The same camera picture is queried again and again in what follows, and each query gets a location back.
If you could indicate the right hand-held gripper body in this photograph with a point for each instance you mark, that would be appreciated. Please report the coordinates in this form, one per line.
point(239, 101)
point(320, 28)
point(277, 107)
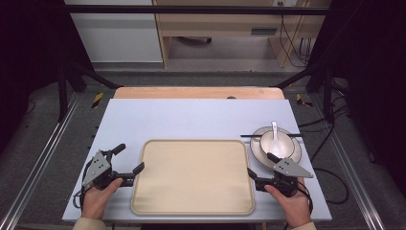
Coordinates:
point(288, 168)

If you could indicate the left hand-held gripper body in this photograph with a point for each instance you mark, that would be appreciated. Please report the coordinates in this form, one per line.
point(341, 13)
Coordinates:
point(101, 166)

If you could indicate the white ceramic spoon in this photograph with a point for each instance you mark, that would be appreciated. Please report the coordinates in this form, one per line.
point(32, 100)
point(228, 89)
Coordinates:
point(275, 145)

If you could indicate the white bowl with dark rim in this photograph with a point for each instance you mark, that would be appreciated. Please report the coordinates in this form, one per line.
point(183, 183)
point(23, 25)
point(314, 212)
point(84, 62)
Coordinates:
point(285, 145)

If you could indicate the white plate with dark rim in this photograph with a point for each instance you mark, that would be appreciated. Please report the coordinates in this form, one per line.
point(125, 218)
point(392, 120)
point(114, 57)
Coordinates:
point(256, 150)

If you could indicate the black chopstick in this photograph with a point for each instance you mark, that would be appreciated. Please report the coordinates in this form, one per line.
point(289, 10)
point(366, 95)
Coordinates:
point(297, 135)
point(250, 135)

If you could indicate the beige rectangular tray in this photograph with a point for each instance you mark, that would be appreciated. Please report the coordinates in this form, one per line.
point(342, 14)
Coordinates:
point(193, 179)

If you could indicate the person's left hand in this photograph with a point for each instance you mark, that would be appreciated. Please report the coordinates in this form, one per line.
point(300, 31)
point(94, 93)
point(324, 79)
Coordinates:
point(94, 202)

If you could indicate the person's right hand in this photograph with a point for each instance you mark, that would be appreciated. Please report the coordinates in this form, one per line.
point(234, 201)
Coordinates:
point(295, 209)

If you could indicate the yellow black floor tape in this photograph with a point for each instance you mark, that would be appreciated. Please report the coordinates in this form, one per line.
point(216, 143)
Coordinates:
point(97, 99)
point(301, 100)

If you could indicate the black metal stand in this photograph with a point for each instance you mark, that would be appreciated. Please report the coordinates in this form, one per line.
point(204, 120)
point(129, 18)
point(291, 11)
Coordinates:
point(63, 96)
point(327, 96)

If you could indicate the wooden table under white board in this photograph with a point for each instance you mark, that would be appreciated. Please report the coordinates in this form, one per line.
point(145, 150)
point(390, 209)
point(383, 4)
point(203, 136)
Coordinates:
point(198, 93)

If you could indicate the white cabinet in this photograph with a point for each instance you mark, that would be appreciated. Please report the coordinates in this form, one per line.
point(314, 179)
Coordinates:
point(118, 35)

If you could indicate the black curtain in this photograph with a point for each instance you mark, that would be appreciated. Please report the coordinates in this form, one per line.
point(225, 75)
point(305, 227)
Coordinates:
point(28, 48)
point(373, 80)

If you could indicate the light wooden desk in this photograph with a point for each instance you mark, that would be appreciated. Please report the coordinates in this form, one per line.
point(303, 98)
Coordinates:
point(220, 24)

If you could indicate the aluminium floor rail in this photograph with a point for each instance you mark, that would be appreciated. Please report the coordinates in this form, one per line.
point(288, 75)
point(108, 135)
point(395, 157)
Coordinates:
point(38, 163)
point(351, 172)

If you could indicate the black horizontal frame bar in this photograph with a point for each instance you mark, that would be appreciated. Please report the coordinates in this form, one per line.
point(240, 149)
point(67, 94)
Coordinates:
point(191, 9)

